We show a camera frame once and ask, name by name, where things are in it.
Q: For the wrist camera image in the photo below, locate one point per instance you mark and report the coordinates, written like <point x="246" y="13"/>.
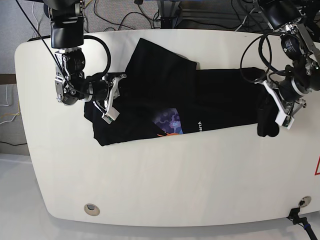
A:
<point x="284" y="120"/>
<point x="110" y="115"/>

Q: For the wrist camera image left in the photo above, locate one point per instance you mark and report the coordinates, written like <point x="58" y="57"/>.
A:
<point x="110" y="115"/>

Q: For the aluminium frame post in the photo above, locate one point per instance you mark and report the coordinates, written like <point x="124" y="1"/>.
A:
<point x="169" y="11"/>

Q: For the black clamp with cable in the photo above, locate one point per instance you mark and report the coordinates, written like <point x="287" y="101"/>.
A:
<point x="301" y="221"/>

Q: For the silver table grommet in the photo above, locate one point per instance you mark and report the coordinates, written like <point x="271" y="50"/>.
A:
<point x="305" y="201"/>
<point x="92" y="210"/>

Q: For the black T-shirt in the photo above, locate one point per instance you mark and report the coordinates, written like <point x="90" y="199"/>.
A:
<point x="164" y="94"/>

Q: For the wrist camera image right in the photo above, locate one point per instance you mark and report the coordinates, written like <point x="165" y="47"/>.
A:
<point x="284" y="120"/>

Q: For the robot arm image left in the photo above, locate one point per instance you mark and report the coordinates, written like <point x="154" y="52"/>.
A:
<point x="71" y="84"/>

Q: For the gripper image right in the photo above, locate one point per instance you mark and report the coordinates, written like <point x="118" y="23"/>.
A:
<point x="276" y="101"/>

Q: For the silver table grommet right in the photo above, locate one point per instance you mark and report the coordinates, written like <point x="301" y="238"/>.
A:
<point x="305" y="201"/>

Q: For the silver table grommet left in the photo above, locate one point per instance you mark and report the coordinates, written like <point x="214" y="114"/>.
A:
<point x="92" y="210"/>

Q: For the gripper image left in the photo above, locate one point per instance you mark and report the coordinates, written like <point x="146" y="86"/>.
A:
<point x="101" y="89"/>

